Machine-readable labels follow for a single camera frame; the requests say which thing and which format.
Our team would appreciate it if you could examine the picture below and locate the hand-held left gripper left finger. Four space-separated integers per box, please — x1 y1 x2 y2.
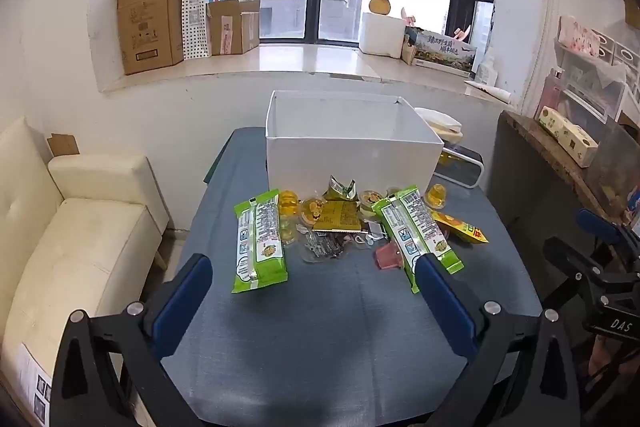
50 253 216 427

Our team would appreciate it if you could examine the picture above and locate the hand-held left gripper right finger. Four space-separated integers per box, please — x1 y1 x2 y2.
414 253 591 427

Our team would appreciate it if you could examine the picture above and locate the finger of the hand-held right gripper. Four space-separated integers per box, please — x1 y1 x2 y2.
542 237 608 309
575 207 640 268

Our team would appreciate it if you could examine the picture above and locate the yellow orange snack packet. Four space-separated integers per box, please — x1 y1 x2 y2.
431 210 491 245

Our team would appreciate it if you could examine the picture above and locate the green snack packet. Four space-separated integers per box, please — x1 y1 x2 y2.
372 185 465 294
231 189 290 294

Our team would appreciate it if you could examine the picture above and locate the gold snack packet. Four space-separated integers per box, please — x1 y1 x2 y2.
312 201 362 235

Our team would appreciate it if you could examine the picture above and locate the white storage box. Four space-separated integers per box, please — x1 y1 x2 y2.
265 90 445 198

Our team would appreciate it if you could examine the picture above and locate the red jelly cup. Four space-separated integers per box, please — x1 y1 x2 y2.
372 242 405 270

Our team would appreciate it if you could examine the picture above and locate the wooden side table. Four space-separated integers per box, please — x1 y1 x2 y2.
500 109 640 228

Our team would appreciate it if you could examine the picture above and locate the cream tissue pack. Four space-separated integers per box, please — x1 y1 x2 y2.
534 105 599 168

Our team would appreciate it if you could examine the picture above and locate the cream leather sofa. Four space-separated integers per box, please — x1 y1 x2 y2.
0 117 171 427

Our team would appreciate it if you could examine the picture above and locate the blue tablecloth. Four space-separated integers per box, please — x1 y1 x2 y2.
160 127 546 427

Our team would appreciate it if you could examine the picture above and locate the clear plastic organizer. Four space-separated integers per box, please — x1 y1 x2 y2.
540 67 631 122

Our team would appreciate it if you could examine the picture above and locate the clear packet of dark snack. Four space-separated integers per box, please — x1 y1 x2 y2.
300 229 346 264

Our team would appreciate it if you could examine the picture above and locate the dark green mat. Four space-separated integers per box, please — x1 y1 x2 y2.
204 129 236 185

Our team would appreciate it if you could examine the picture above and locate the crumpled gold wrapper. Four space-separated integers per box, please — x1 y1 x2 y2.
322 175 361 202

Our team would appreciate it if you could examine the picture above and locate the white tube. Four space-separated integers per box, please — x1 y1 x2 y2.
464 79 512 104

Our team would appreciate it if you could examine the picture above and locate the white drawer shelf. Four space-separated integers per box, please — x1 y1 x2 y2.
555 14 640 72

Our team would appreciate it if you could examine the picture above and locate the labelled cardboard box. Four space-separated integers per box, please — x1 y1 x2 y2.
0 342 53 427

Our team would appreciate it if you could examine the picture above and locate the pink floral pack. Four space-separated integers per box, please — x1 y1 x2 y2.
557 16 603 58

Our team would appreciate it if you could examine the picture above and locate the white plastic bottle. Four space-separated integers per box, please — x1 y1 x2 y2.
475 52 498 88

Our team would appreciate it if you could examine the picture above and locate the cardboard piece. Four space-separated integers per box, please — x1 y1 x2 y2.
47 133 81 156

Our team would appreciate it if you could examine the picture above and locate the landscape printed box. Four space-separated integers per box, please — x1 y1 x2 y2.
402 27 478 75

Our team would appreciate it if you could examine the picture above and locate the small cardboard box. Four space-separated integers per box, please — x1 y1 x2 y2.
206 0 262 56

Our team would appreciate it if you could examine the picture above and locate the large cardboard box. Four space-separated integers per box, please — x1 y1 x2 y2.
117 0 185 76

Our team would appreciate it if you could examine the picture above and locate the white foam box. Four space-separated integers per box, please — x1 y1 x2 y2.
358 12 407 59

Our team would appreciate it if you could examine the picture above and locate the polka dot paper bag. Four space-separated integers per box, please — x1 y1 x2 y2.
181 0 241 60

